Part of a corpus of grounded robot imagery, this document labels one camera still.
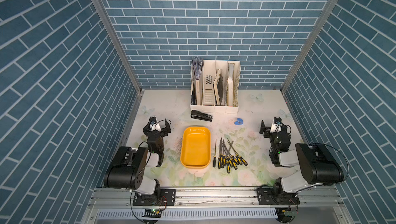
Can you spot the yellow plastic storage tray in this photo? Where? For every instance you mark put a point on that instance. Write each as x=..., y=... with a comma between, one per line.
x=196, y=147

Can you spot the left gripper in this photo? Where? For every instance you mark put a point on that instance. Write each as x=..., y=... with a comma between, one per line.
x=163, y=132

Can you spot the white desktop file organizer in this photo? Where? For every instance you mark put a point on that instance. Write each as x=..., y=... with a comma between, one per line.
x=203, y=73

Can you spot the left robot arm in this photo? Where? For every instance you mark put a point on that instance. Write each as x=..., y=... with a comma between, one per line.
x=126, y=170

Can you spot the framed board in organizer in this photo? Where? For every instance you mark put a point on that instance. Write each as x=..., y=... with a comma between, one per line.
x=217, y=86

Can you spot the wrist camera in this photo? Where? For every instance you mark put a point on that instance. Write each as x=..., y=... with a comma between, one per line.
x=276, y=125
x=153, y=124

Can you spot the small blue stapler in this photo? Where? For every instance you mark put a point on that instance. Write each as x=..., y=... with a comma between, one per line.
x=239, y=121

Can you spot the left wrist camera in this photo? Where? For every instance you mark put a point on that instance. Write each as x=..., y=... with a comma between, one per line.
x=153, y=124

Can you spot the black stapler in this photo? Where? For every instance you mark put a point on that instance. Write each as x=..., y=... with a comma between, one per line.
x=197, y=115

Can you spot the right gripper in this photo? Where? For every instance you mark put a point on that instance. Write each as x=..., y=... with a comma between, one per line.
x=263, y=128

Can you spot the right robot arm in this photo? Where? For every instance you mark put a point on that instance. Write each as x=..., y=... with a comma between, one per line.
x=316, y=165

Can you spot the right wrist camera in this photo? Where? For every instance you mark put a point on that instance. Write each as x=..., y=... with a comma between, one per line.
x=276, y=125

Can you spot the dark notebook in organizer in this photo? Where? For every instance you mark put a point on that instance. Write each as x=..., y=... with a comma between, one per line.
x=193, y=95

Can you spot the aluminium front rail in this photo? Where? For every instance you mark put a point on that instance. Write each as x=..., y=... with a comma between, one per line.
x=219, y=197

